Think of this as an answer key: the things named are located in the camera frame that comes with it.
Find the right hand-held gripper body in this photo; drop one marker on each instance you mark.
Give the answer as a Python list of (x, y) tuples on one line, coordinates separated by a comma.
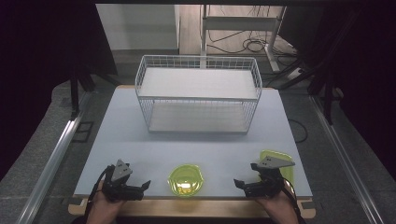
[(264, 188)]

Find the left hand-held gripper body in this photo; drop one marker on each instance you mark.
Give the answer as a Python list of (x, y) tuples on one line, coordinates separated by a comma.
[(120, 189)]

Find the rectangular green plastic container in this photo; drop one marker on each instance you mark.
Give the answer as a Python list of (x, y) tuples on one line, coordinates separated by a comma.
[(277, 155)]

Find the round green plastic container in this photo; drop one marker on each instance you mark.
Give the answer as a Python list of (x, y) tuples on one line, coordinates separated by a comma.
[(185, 180)]

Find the person's left hand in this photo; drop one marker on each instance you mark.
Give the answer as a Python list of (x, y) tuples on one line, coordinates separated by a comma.
[(102, 208)]

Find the person's right hand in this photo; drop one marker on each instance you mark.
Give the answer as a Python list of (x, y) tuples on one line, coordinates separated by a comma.
[(281, 208)]

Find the light blue table mat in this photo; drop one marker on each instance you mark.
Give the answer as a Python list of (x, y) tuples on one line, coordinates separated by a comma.
[(193, 149)]

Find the black metal stand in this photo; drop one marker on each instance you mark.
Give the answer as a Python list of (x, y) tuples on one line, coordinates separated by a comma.
[(74, 93), (327, 102)]

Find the white power strip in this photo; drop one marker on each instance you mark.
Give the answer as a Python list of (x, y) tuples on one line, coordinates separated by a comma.
[(294, 73)]

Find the white cabinet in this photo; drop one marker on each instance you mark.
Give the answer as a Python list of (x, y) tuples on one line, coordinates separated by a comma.
[(137, 28)]

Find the dark curtain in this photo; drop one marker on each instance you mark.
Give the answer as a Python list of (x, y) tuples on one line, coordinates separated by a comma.
[(34, 62), (373, 62)]

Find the black floor bracket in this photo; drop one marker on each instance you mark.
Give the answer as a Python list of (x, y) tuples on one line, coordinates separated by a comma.
[(81, 140)]

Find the silver metal rail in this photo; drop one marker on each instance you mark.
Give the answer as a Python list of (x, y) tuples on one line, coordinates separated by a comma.
[(345, 161), (53, 161)]

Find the white desk frame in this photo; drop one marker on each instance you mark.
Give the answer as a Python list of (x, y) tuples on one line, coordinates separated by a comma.
[(239, 23)]

